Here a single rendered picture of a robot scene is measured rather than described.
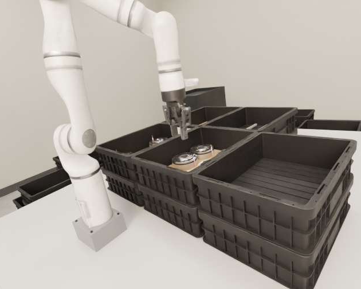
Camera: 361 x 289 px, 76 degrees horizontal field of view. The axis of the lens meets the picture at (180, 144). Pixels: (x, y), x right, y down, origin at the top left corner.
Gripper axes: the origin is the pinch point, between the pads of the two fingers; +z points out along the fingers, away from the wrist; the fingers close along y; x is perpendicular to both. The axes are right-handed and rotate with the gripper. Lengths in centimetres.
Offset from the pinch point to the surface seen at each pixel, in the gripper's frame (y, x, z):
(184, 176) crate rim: 12.9, -7.6, 8.1
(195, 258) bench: 19.0, -11.3, 30.2
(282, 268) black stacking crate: 38.8, -1.1, 23.7
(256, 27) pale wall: -218, 292, -59
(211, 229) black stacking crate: 18.9, -5.0, 23.6
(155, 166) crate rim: 0.3, -10.6, 8.1
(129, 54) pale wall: -370, 128, -50
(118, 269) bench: 7.9, -30.1, 30.6
